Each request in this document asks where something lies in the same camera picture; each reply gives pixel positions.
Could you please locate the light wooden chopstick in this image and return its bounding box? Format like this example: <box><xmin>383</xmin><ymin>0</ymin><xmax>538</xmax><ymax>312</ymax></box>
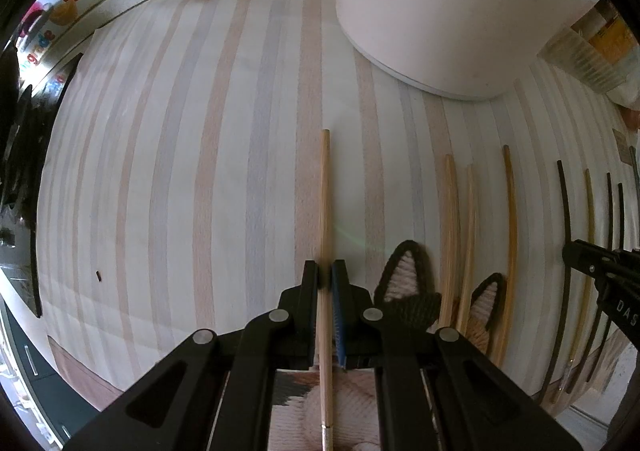
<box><xmin>317</xmin><ymin>129</ymin><xmax>333</xmax><ymax>450</ymax></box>
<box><xmin>439</xmin><ymin>154</ymin><xmax>460</xmax><ymax>327</ymax></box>

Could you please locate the white utensil holder canister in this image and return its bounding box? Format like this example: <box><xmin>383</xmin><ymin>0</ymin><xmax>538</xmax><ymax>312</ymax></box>
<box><xmin>336</xmin><ymin>0</ymin><xmax>598</xmax><ymax>100</ymax></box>

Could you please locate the striped table mat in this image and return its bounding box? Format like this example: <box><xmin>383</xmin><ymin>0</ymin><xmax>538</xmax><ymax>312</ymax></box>
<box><xmin>37</xmin><ymin>0</ymin><xmax>639</xmax><ymax>409</ymax></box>

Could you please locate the black induction cooktop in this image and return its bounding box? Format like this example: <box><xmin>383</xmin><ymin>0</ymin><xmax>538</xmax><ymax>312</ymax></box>
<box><xmin>1</xmin><ymin>46</ymin><xmax>81</xmax><ymax>317</ymax></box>

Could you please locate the brown wooden chopstick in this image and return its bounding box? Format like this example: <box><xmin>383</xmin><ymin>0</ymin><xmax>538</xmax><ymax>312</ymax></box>
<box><xmin>490</xmin><ymin>144</ymin><xmax>518</xmax><ymax>367</ymax></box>

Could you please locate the clear plastic condiment tray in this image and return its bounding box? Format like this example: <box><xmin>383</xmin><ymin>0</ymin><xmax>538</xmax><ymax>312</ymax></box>
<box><xmin>539</xmin><ymin>27</ymin><xmax>626</xmax><ymax>94</ymax></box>

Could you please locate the black chopstick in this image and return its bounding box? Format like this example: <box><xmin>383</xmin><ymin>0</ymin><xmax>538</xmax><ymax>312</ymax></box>
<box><xmin>563</xmin><ymin>169</ymin><xmax>612</xmax><ymax>393</ymax></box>
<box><xmin>587</xmin><ymin>182</ymin><xmax>625</xmax><ymax>383</ymax></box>

